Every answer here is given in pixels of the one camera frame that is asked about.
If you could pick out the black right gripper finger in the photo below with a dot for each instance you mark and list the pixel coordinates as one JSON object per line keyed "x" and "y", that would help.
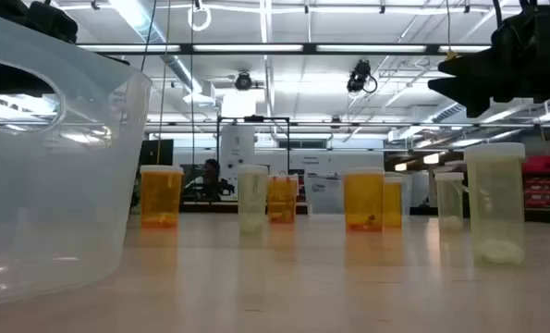
{"x": 473, "y": 64}
{"x": 468, "y": 90}

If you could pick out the small clear pill bottle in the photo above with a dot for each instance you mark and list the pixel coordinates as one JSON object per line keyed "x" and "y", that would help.
{"x": 495, "y": 208}
{"x": 252, "y": 199}
{"x": 449, "y": 203}

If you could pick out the small orange pill bottle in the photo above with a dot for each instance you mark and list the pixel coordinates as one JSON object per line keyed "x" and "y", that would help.
{"x": 393, "y": 203}

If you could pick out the red storage bin shelf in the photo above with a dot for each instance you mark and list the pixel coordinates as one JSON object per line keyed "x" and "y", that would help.
{"x": 547, "y": 185}

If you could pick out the large clear plastic bin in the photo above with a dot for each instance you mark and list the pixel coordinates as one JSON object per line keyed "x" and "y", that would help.
{"x": 71, "y": 185}

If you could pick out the yellow hanging tag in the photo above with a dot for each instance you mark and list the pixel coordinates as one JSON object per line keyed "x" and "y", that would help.
{"x": 450, "y": 55}

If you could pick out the black monitor panel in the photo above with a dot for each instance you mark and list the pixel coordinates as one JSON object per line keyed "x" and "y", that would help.
{"x": 156, "y": 152}

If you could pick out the black overhead light bar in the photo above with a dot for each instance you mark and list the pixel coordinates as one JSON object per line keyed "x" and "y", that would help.
{"x": 186, "y": 48}

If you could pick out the person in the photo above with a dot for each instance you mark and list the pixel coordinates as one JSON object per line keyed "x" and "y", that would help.
{"x": 211, "y": 168}

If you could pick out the white poster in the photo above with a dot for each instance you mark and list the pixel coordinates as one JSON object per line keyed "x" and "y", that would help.
{"x": 237, "y": 143}

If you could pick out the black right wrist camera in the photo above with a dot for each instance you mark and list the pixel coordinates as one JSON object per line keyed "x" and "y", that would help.
{"x": 510, "y": 32}

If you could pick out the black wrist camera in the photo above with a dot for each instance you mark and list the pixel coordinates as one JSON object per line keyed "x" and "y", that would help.
{"x": 510, "y": 32}
{"x": 52, "y": 20}

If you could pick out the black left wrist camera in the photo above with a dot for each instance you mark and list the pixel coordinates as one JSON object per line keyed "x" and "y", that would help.
{"x": 52, "y": 20}

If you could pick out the silver ceiling duct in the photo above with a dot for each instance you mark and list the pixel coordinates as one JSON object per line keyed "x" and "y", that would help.
{"x": 136, "y": 18}

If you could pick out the black background workstation frame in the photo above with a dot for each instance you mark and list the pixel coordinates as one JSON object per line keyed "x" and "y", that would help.
{"x": 253, "y": 119}

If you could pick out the round black rig camera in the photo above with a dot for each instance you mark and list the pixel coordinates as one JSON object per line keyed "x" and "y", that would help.
{"x": 243, "y": 81}

